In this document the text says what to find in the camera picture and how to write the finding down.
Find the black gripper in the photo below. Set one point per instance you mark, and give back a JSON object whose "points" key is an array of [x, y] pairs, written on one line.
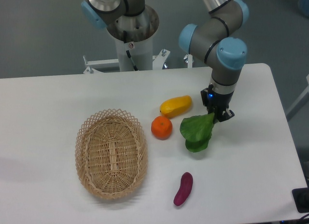
{"points": [[217, 103]]}

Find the green bok choy vegetable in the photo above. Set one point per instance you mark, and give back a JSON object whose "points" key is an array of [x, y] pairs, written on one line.
{"points": [[197, 131]]}

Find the purple sweet potato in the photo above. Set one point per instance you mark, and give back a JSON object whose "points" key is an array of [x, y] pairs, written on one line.
{"points": [[186, 185]]}

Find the white frame at right edge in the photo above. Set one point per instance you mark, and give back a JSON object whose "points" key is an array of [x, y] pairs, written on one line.
{"points": [[298, 103]]}

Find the woven wicker basket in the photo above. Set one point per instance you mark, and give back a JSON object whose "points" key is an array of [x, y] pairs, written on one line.
{"points": [[111, 154]]}

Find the orange tangerine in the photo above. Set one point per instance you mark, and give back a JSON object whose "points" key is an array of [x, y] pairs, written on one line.
{"points": [[161, 127]]}

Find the black device at table edge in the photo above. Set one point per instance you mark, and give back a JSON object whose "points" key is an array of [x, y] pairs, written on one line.
{"points": [[301, 198]]}

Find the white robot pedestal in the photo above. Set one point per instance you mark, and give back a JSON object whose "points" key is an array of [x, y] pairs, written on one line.
{"points": [[133, 36]]}

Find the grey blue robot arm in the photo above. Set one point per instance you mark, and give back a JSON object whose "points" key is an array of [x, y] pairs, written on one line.
{"points": [[211, 43]]}

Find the yellow mango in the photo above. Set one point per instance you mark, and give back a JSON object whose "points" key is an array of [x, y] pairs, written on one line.
{"points": [[176, 106]]}

